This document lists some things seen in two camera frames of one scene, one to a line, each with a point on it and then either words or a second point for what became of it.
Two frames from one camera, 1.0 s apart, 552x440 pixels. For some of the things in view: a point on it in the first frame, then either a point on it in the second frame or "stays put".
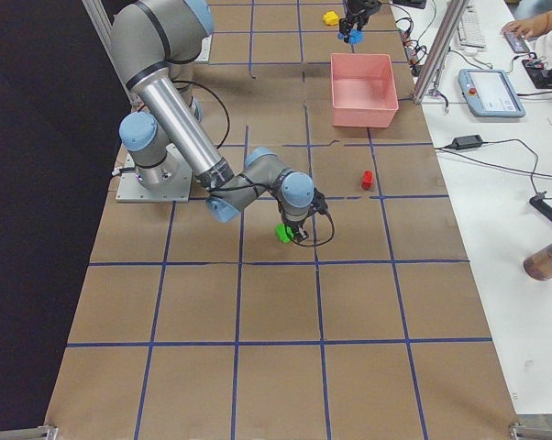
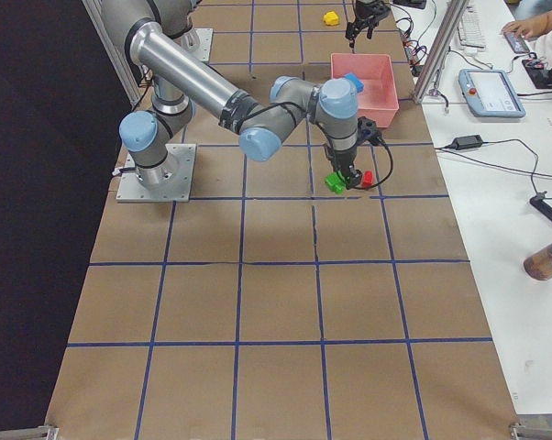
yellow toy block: (330, 17) stays put
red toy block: (368, 180) stays put
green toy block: (283, 232) → (336, 182)
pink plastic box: (364, 91) stays put
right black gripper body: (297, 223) → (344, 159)
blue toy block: (356, 36) → (358, 83)
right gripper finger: (301, 234) → (353, 179)
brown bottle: (550, 261) stays put
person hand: (528, 27) stays put
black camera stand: (549, 212) stays put
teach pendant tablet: (490, 93) stays put
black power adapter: (465, 142) stays put
